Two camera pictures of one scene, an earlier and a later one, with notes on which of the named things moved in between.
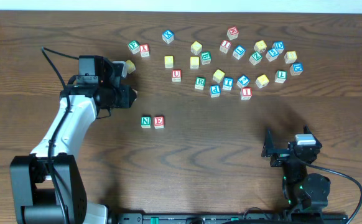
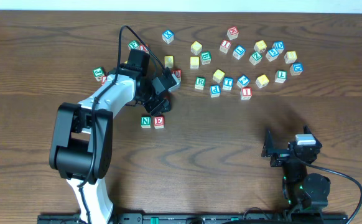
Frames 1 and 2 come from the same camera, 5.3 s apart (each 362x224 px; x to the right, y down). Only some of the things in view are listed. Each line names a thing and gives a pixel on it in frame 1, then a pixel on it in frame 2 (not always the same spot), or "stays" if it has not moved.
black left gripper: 126,84 → 157,105
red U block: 176,75 stays
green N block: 145,121 stays
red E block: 158,122 stays
